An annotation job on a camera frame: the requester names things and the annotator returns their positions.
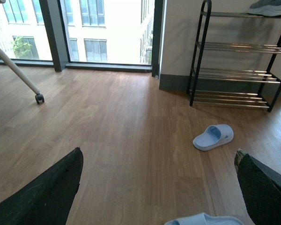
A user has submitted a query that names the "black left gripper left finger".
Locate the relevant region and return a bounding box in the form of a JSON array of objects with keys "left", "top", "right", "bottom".
[{"left": 0, "top": 147, "right": 83, "bottom": 225}]

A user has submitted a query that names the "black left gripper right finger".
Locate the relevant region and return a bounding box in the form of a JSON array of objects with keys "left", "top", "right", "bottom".
[{"left": 234, "top": 149, "right": 281, "bottom": 225}]

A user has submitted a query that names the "grey knit sneaker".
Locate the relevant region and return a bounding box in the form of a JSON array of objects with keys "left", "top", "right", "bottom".
[{"left": 248, "top": 0, "right": 281, "bottom": 17}]

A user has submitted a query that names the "black metal shoe rack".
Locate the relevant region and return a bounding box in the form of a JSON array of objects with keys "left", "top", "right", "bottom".
[{"left": 187, "top": 0, "right": 281, "bottom": 112}]

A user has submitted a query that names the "light blue slide sandal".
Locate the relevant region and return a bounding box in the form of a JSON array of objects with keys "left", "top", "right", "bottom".
[
  {"left": 192, "top": 124, "right": 234, "bottom": 151},
  {"left": 165, "top": 213, "right": 243, "bottom": 225}
]

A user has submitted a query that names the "black caster wheel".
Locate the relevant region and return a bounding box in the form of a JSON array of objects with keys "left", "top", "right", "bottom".
[{"left": 35, "top": 93, "right": 45, "bottom": 105}]

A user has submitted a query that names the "white furniture leg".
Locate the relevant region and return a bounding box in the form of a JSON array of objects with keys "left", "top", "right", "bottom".
[{"left": 0, "top": 49, "right": 40, "bottom": 95}]

